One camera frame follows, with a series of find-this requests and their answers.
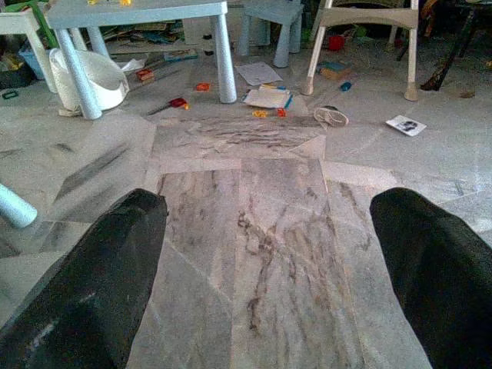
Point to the red and orange toy box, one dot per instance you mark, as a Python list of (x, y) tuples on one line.
[(145, 74)]

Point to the white sandal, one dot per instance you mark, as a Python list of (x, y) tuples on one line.
[(331, 117)]

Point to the dark wooden stick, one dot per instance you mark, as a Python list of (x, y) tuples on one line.
[(446, 65)]

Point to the light blue plastic kids stool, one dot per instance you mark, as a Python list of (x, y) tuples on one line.
[(285, 38)]

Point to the light blue plastic kids table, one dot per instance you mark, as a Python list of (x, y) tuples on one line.
[(134, 11)]

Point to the small blue toy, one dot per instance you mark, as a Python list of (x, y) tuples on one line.
[(345, 86)]

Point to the orange toy block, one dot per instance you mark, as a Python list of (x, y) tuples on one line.
[(202, 87)]

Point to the light blue table leg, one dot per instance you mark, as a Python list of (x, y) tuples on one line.
[(15, 207)]

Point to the small orange toy piece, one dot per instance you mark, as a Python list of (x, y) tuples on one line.
[(281, 112)]

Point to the light blue plastic basket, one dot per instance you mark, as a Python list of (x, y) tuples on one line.
[(34, 63)]

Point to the white booklet with blue edge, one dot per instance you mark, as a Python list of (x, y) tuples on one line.
[(269, 98)]

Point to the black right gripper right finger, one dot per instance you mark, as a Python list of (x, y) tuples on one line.
[(446, 284)]

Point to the flat teal picture book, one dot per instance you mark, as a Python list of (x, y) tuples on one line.
[(180, 55)]

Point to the white and beige high chair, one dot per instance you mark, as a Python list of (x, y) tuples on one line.
[(365, 17)]

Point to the black and white photo card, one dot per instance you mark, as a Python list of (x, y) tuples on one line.
[(406, 125)]

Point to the teal and brown book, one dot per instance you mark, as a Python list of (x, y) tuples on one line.
[(334, 70)]

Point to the white plastic potty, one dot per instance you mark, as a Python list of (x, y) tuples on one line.
[(102, 73)]

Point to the red plastic cup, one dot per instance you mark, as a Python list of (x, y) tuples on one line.
[(336, 43)]

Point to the white plastic kids stool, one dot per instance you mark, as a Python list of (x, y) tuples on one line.
[(15, 23)]

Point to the white paper sheet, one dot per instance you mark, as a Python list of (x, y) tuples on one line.
[(257, 73)]

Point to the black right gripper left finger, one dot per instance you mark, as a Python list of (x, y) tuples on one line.
[(96, 292)]

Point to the yellow toy piece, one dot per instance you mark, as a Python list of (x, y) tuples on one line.
[(260, 114)]

